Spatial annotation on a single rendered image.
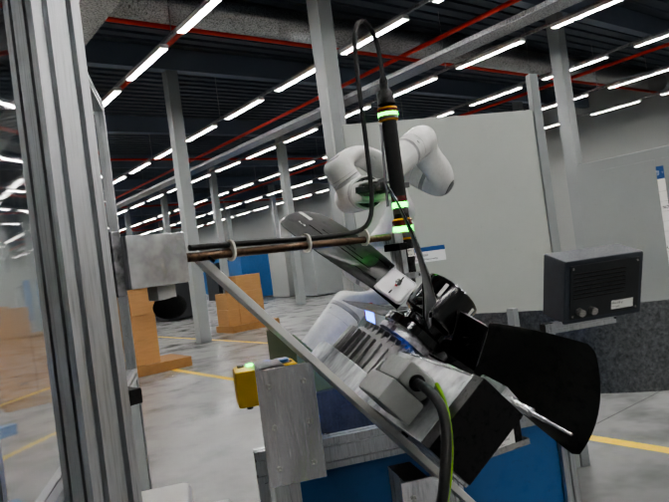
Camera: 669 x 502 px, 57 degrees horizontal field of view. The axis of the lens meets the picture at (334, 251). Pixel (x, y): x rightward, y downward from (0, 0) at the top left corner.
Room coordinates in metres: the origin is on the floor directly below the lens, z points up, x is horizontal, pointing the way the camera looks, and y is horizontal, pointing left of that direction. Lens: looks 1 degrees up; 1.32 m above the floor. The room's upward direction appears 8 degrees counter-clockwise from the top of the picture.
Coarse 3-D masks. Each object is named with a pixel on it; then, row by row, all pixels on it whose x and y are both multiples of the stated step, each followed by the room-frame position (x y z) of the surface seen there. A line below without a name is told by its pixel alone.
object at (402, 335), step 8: (384, 320) 1.19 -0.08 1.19; (384, 328) 1.19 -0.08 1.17; (392, 328) 1.16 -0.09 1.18; (400, 328) 1.17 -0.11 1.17; (400, 336) 1.14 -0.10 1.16; (408, 336) 1.13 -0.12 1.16; (400, 344) 1.21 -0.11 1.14; (408, 344) 1.14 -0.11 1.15; (416, 344) 1.13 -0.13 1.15; (416, 352) 1.15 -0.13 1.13; (424, 352) 1.13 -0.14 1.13
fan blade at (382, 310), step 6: (342, 300) 1.51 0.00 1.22; (354, 306) 1.45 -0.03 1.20; (360, 306) 1.45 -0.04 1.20; (366, 306) 1.45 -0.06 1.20; (372, 306) 1.45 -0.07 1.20; (378, 306) 1.46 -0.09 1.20; (384, 306) 1.45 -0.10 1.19; (390, 306) 1.46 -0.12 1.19; (402, 306) 1.43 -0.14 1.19; (372, 312) 1.38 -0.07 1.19; (378, 312) 1.37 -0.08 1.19; (384, 312) 1.35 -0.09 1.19; (402, 312) 1.33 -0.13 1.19
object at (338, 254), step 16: (288, 224) 1.20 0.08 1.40; (320, 224) 1.28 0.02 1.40; (336, 224) 1.34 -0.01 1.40; (336, 256) 1.21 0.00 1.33; (352, 256) 1.23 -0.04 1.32; (368, 256) 1.25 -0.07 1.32; (384, 256) 1.28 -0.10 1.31; (352, 272) 1.19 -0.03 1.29; (368, 272) 1.21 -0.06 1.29; (384, 272) 1.23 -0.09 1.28
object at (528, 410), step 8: (432, 360) 1.11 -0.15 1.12; (440, 360) 1.10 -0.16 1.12; (456, 368) 1.05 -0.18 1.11; (512, 400) 0.92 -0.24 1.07; (520, 400) 0.92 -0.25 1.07; (520, 408) 0.90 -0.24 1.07; (528, 408) 0.89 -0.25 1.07; (536, 416) 0.88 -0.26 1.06; (544, 416) 0.87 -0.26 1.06; (552, 424) 0.85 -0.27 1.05; (568, 432) 0.83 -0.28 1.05
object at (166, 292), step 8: (152, 288) 0.84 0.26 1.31; (160, 288) 0.84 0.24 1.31; (168, 288) 0.85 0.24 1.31; (152, 296) 0.84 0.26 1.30; (160, 296) 0.84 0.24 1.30; (168, 296) 0.85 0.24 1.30; (176, 296) 0.86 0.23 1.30; (160, 304) 0.84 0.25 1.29; (168, 304) 0.84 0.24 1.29; (176, 304) 0.85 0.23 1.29; (184, 304) 0.86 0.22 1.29; (160, 312) 0.84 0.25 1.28; (168, 312) 0.84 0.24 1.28; (176, 312) 0.85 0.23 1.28
